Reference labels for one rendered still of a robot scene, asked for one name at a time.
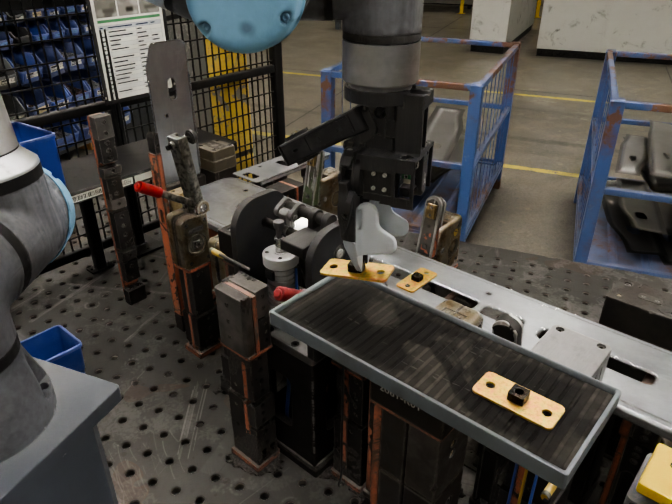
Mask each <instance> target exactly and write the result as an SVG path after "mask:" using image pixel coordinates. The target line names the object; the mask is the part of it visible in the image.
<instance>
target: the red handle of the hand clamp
mask: <svg viewBox="0 0 672 504"><path fill-rule="evenodd" d="M134 189H135V191H136V192H139V193H142V194H145V195H149V196H152V197H155V198H160V197H161V198H165V199H168V200H171V201H174V202H178V203H181V204H184V205H187V206H189V207H192V208H194V204H193V201H192V199H189V198H186V197H183V196H180V195H176V194H173V193H170V192H167V191H164V190H163V189H162V188H161V187H158V186H155V185H152V184H149V183H146V182H142V181H137V182H136V183H135V184H134Z"/></svg>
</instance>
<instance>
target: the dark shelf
mask: <svg viewBox="0 0 672 504"><path fill-rule="evenodd" d="M197 136H198V144H199V145H200V144H203V143H206V142H210V141H213V140H221V141H224V142H227V143H230V144H233V145H234V147H235V151H237V150H238V149H237V141H235V140H232V139H228V138H225V137H222V136H219V135H216V134H213V133H210V132H207V131H204V130H201V129H198V128H197ZM116 150H117V155H118V160H117V161H115V162H116V163H118V164H121V167H122V171H121V174H120V175H121V179H122V184H123V188H126V187H129V186H132V185H134V184H135V183H136V182H137V181H142V182H144V181H147V180H150V179H152V172H151V166H150V160H149V154H148V152H149V149H148V143H147V139H143V140H139V141H136V142H132V143H128V144H125V145H121V146H118V147H116ZM61 166H62V170H63V174H64V178H65V182H66V188H67V189H68V191H69V193H70V195H71V197H72V200H73V203H74V205H75V204H78V203H81V202H84V201H87V200H90V199H93V198H96V197H99V196H102V195H103V193H102V188H101V183H100V178H99V174H98V169H97V164H96V160H95V155H94V153H92V154H89V155H85V156H82V157H78V158H74V159H71V160H67V161H63V162H61Z"/></svg>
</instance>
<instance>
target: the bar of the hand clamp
mask: <svg viewBox="0 0 672 504"><path fill-rule="evenodd" d="M167 139H168V145H167V146H165V148H166V150H167V151H169V150H171V153H172V157H173V160H174V163H175V167H176V170H177V174H178V177H179V181H180V184H181V188H182V191H183V195H184V197H186V198H189V199H192V201H193V204H194V208H192V207H189V206H187V208H188V212H190V213H191V212H193V211H194V210H195V206H196V204H197V203H198V202H199V201H201V200H203V196H202V193H201V189H200V185H199V182H198V178H197V174H196V170H195V167H194V163H193V159H192V155H191V152H190V148H189V144H188V142H189V143H191V144H195V143H196V142H197V135H196V133H195V132H194V131H193V130H191V129H189V130H187V131H186V132H185V136H181V137H179V136H178V133H174V134H171V135H169V136H167ZM195 211H196V210H195Z"/></svg>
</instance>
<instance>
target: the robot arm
mask: <svg viewBox="0 0 672 504"><path fill-rule="evenodd" d="M145 1H147V2H150V3H152V4H154V5H157V6H159V7H161V8H163V9H166V10H169V11H171V12H173V13H175V14H177V15H180V16H182V17H184V18H186V19H189V20H191V21H193V22H194V24H195V25H196V26H197V27H198V29H199V30H200V31H201V33H202V34H203V35H204V36H205V37H206V38H207V39H208V40H209V41H211V42H212V43H213V44H215V45H217V46H218V47H220V48H222V49H225V50H227V51H230V52H234V53H241V54H250V53H256V52H260V51H263V50H265V49H268V48H270V47H273V46H274V45H276V44H278V43H280V42H281V41H283V40H284V39H285V38H286V37H288V36H289V35H290V34H291V32H292V31H293V30H294V29H295V27H296V26H297V24H298V23H299V21H325V20H326V21H333V20H342V31H343V35H342V79H343V80H344V81H345V84H344V98H345V99H346V100H347V101H349V102H351V103H354V104H358V105H357V106H355V107H353V108H351V109H349V110H347V111H346V112H344V113H342V114H340V115H338V116H336V117H334V118H332V119H330V120H328V121H326V122H324V123H322V124H320V125H318V126H316V127H314V128H311V129H309V130H308V128H307V127H306V128H304V129H302V130H296V131H294V132H293V133H292V134H291V136H289V137H287V138H285V141H286V142H284V143H282V144H281V145H280V146H278V149H279V151H280V153H281V155H282V157H283V159H284V161H285V163H286V165H287V166H290V165H292V164H295V163H297V164H298V165H300V164H302V163H304V162H309V161H311V160H312V159H313V158H314V157H316V156H317V155H319V154H320V151H322V150H324V149H326V148H328V147H330V146H333V145H335V144H337V143H339V142H341V141H343V140H345V139H347V138H348V139H347V140H345V141H344V142H343V148H344V150H343V154H342V156H341V158H340V163H339V174H338V185H339V194H338V222H339V228H340V234H341V239H342V240H343V243H344V247H345V249H346V251H347V253H348V255H349V257H350V259H351V261H352V263H353V265H354V267H355V269H356V270H357V271H360V272H362V270H363V260H365V263H366V264H367V263H368V262H369V258H370V255H377V254H391V253H393V252H394V251H395V250H396V248H397V241H396V239H395V237H401V236H404V235H406V234H407V233H408V231H409V223H408V221H407V220H406V219H404V218H403V217H401V216H399V215H398V214H396V213H395V212H394V211H393V210H392V207H394V208H400V209H405V210H411V211H412V210H413V199H414V195H419V196H421V195H422V194H423V192H424V191H425V187H426V186H428V187H429V186H430V181H431V169H432V157H433V145H434V141H432V140H426V136H427V123H428V111H429V105H431V104H432V103H433V98H434V88H426V87H416V84H415V83H416V82H417V81H418V78H419V64H420V51H421V32H422V18H423V4H424V0H145ZM428 154H429V159H428ZM427 162H428V171H427ZM426 175H427V176H426ZM405 197H409V199H407V198H405ZM75 217H76V215H75V207H74V203H73V200H72V197H71V195H70V193H69V191H68V189H67V188H66V186H65V185H64V184H63V183H62V181H61V180H60V179H58V178H57V179H56V178H54V177H53V176H52V173H51V172H50V171H48V170H47V169H45V168H43V167H42V165H41V162H40V159H39V157H38V155H37V154H35V153H33V152H31V151H29V150H28V149H26V148H24V147H22V146H20V144H19V143H18V141H17V138H16V135H15V132H14V129H13V127H12V124H11V121H10V118H9V115H8V113H7V110H6V107H5V104H4V101H3V99H2V96H1V93H0V463H1V462H3V461H5V460H7V459H9V458H10V457H12V456H14V455H16V454H17V453H19V452H20V451H22V450H23V449H24V448H26V447H27V446H28V445H30V444H31V443H32V442H33V441H34V440H35V439H36V438H38V437H39V436H40V434H41V433H42V432H43V431H44V430H45V429H46V427H47V426H48V425H49V423H50V422H51V420H52V418H53V416H54V413H55V410H56V406H57V398H56V393H55V390H54V387H53V384H52V381H51V379H50V377H49V375H48V374H47V373H46V371H45V370H44V369H43V368H42V367H41V366H40V365H39V364H38V363H37V361H36V360H35V359H34V358H33V357H32V356H31V355H30V354H29V353H28V352H27V350H26V349H25V348H24V347H23V346H22V345H21V343H20V340H19V337H18V334H17V331H16V328H15V325H14V322H13V319H12V316H11V313H10V306H11V304H12V303H13V302H14V301H15V300H16V299H17V298H18V297H19V296H20V294H21V293H22V292H23V291H24V290H25V289H26V288H27V287H28V286H29V285H30V284H31V283H32V281H33V280H34V279H35V278H36V277H37V276H38V275H39V274H40V273H41V272H42V270H43V269H44V268H45V267H46V266H47V265H48V264H49V263H51V262H52V261H53V260H55V259H56V258H57V257H58V255H59V254H60V253H61V252H62V250H63V249H64V247H65V245H66V243H67V241H68V240H69V238H70V236H71V234H72V232H73V229H74V226H75Z"/></svg>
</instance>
